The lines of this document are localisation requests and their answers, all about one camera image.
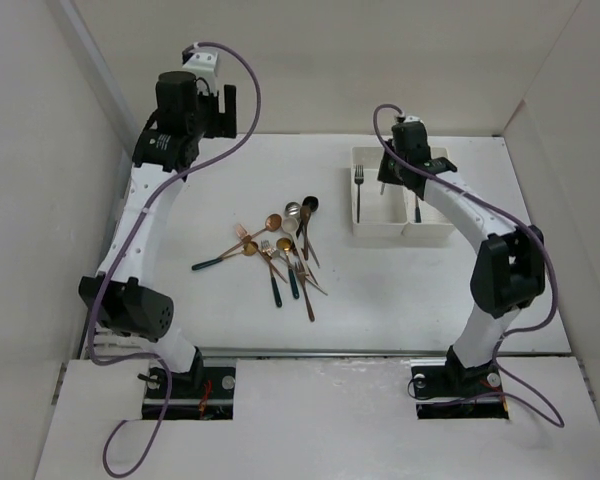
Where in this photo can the left white container bin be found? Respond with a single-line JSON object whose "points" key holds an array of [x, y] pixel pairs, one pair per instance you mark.
{"points": [[382, 217]]}

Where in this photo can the right white container bin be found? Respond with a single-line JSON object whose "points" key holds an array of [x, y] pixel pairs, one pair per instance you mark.
{"points": [[434, 224]]}

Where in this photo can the green handle utensil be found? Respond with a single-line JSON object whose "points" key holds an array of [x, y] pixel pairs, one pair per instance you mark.
{"points": [[276, 292]]}

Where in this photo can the rose gold fork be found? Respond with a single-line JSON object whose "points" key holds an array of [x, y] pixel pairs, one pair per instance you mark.
{"points": [[244, 235]]}

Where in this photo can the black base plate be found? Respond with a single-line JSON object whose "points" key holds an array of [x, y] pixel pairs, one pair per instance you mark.
{"points": [[213, 400], [440, 396]]}

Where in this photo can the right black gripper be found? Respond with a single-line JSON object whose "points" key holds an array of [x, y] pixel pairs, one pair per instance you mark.
{"points": [[383, 175]]}

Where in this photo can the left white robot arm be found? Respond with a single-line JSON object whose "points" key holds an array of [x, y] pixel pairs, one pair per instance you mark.
{"points": [[121, 293]]}

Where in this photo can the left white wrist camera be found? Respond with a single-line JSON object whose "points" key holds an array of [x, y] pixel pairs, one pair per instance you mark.
{"points": [[203, 62]]}

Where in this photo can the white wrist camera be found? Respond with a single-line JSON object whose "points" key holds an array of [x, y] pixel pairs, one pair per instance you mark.
{"points": [[404, 118], [203, 62]]}

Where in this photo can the gold spoon green handle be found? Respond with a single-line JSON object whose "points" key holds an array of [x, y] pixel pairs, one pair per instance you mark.
{"points": [[417, 210], [248, 249]]}

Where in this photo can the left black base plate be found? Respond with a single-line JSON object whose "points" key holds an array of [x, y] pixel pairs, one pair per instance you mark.
{"points": [[213, 400]]}

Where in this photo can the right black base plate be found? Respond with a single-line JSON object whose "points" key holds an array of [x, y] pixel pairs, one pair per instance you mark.
{"points": [[440, 396]]}

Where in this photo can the black spoon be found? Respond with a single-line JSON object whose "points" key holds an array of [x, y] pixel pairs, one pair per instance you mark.
{"points": [[309, 206]]}

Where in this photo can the white spoon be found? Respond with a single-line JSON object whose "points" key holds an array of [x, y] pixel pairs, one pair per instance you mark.
{"points": [[290, 226]]}

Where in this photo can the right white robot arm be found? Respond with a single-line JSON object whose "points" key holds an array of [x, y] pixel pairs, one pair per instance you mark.
{"points": [[508, 274]]}

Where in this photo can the copper spoon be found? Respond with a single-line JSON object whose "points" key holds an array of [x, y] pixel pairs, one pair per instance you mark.
{"points": [[272, 224]]}

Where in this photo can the black fork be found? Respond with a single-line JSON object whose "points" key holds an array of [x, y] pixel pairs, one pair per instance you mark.
{"points": [[358, 181]]}

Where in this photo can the gold spoon dark handle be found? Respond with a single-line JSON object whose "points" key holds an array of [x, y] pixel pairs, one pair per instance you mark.
{"points": [[285, 245]]}

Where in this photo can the long copper handle utensil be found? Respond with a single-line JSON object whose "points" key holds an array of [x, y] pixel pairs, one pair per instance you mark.
{"points": [[305, 290]]}

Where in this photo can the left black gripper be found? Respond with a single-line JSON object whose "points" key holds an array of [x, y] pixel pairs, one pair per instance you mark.
{"points": [[225, 125]]}

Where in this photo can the white container bin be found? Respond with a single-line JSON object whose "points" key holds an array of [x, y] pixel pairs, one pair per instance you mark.
{"points": [[382, 217], [434, 224]]}

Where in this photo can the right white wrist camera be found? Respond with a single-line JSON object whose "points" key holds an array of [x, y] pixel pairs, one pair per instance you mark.
{"points": [[404, 118]]}

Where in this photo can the silver spoon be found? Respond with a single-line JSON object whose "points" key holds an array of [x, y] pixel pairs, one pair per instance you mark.
{"points": [[292, 209]]}

